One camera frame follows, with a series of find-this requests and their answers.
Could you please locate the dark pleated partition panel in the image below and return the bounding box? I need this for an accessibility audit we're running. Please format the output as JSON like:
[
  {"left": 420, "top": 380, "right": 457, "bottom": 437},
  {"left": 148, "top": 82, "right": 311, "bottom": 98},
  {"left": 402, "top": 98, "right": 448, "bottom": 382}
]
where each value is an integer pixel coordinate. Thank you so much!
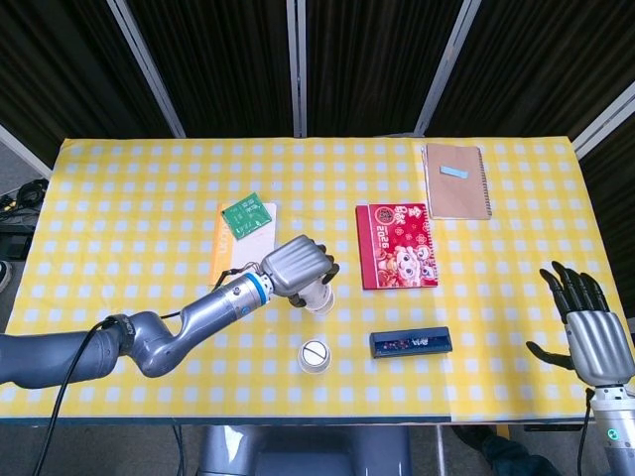
[
  {"left": 123, "top": 0, "right": 302, "bottom": 140},
  {"left": 426, "top": 0, "right": 635, "bottom": 141},
  {"left": 0, "top": 0, "right": 173, "bottom": 168},
  {"left": 305, "top": 0, "right": 465, "bottom": 138}
]

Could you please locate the green card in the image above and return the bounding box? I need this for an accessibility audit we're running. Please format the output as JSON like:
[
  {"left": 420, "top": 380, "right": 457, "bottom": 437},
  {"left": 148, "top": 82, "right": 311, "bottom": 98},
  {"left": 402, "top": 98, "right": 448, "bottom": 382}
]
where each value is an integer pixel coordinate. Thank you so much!
[{"left": 220, "top": 190, "right": 277, "bottom": 240}]

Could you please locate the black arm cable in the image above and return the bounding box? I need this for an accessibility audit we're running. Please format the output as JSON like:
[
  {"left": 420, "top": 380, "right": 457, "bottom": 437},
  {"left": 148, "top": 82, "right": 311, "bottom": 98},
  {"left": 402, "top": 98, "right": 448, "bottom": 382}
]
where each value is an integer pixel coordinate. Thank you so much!
[
  {"left": 575, "top": 387, "right": 595, "bottom": 476},
  {"left": 45, "top": 261, "right": 264, "bottom": 476}
]

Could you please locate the grey robot torso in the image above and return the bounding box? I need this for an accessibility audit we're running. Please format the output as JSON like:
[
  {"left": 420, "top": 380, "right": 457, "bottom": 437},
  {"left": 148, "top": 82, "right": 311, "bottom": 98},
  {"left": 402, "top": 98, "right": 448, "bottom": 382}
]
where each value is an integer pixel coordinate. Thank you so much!
[{"left": 196, "top": 423, "right": 414, "bottom": 476}]

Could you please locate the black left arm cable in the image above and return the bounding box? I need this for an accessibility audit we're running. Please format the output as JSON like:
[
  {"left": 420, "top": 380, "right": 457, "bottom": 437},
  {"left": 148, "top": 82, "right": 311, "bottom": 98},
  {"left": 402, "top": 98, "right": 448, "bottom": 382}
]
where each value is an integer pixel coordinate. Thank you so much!
[{"left": 45, "top": 261, "right": 264, "bottom": 476}]

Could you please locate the dark blue long box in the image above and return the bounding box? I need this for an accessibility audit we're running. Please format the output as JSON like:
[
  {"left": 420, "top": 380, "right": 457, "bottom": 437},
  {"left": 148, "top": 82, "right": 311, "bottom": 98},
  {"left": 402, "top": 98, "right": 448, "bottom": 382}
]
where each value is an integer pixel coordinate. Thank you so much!
[{"left": 369, "top": 325, "right": 454, "bottom": 359}]

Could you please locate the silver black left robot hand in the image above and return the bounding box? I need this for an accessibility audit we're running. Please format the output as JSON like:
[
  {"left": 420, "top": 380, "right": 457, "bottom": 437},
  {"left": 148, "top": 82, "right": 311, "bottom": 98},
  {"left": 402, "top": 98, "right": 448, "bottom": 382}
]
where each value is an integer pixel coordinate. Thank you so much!
[{"left": 261, "top": 235, "right": 341, "bottom": 308}]

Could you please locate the orange and white booklet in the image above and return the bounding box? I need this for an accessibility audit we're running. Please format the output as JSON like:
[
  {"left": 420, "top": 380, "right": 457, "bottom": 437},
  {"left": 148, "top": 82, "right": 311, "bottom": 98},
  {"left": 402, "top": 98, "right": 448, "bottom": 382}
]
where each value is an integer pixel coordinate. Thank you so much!
[{"left": 208, "top": 200, "right": 278, "bottom": 288}]

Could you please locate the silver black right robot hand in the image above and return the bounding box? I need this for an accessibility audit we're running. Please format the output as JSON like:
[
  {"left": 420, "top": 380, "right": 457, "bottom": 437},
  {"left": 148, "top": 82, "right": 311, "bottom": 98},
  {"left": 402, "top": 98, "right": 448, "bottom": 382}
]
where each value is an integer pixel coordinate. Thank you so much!
[{"left": 526, "top": 260, "right": 635, "bottom": 388}]

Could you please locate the brown spiral notebook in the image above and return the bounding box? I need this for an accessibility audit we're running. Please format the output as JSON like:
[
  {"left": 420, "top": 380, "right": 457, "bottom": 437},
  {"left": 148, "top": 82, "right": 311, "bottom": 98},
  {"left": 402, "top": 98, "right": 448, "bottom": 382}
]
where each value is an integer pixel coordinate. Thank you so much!
[{"left": 420, "top": 142, "right": 494, "bottom": 221}]

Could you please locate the black floor cable bundle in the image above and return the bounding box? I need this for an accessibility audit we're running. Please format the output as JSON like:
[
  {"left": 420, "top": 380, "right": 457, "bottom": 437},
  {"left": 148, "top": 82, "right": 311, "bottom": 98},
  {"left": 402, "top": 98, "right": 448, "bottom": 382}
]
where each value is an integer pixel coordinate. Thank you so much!
[{"left": 0, "top": 178, "right": 51, "bottom": 215}]

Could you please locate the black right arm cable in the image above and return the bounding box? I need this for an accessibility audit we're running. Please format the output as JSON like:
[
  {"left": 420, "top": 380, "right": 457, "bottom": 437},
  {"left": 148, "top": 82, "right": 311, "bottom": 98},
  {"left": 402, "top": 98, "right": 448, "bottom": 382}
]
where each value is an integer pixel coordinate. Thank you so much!
[{"left": 575, "top": 387, "right": 595, "bottom": 476}]

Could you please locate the black floor box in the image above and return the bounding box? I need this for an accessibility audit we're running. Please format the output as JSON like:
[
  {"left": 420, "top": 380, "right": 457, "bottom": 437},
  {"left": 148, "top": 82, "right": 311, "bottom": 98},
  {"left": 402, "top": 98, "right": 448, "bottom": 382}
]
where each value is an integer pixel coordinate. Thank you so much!
[{"left": 0, "top": 231, "right": 32, "bottom": 260}]

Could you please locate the paper cup with black line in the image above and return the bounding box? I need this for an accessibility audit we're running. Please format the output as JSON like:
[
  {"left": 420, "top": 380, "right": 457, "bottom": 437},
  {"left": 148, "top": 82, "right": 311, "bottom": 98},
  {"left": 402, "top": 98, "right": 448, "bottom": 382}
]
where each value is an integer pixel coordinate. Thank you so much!
[{"left": 298, "top": 338, "right": 331, "bottom": 375}]

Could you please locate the white partition frame post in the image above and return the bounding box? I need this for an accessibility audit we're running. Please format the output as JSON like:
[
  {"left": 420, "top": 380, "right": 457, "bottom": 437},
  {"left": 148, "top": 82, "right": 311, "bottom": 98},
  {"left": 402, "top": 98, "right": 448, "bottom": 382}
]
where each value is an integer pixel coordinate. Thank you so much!
[
  {"left": 106, "top": 0, "right": 187, "bottom": 139},
  {"left": 0, "top": 123, "right": 54, "bottom": 180},
  {"left": 573, "top": 78, "right": 635, "bottom": 161},
  {"left": 414, "top": 0, "right": 481, "bottom": 137},
  {"left": 286, "top": 0, "right": 309, "bottom": 138}
]

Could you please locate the yellow white checked tablecloth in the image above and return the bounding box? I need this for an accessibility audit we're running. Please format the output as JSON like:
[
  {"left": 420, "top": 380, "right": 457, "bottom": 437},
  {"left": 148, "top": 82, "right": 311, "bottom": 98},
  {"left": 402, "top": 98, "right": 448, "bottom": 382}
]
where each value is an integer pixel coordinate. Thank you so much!
[{"left": 0, "top": 137, "right": 635, "bottom": 424}]

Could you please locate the red 2026 spiral calendar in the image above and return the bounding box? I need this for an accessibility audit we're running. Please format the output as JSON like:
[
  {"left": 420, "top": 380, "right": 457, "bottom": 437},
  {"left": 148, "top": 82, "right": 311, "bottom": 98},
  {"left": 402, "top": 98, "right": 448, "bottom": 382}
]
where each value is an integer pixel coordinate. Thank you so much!
[{"left": 354, "top": 201, "right": 441, "bottom": 292}]

